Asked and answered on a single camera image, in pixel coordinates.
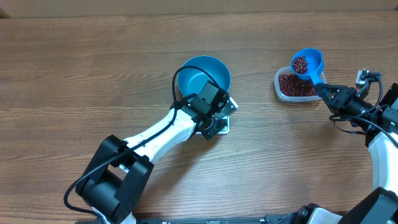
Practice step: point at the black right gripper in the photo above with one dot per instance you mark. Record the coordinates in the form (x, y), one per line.
(341, 97)

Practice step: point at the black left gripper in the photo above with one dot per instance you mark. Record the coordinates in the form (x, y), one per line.
(220, 126)

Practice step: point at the white digital kitchen scale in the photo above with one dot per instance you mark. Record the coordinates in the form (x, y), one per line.
(218, 126)

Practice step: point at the blue plastic measuring scoop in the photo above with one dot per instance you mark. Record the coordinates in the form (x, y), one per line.
(308, 64)

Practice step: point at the red adzuki beans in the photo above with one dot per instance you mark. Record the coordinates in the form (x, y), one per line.
(292, 85)

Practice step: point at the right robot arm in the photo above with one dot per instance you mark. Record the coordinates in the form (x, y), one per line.
(380, 128)

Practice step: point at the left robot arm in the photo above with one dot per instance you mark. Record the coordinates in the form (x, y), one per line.
(116, 176)

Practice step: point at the blue metal bowl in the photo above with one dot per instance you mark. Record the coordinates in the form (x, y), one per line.
(191, 80)

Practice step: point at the clear plastic container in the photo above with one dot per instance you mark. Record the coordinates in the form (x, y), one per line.
(290, 99)

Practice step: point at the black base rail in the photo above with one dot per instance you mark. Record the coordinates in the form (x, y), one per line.
(306, 214)

